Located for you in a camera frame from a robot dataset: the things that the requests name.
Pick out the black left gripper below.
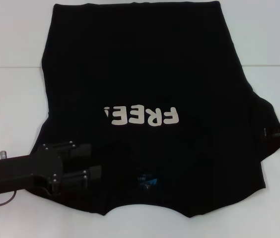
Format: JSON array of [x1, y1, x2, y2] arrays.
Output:
[[0, 140, 103, 194]]

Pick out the thin dark red cable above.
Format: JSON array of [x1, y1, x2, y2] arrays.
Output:
[[0, 189, 19, 208]]

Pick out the black shirt with FREE print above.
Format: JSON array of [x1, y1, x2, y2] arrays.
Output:
[[29, 1, 280, 218]]

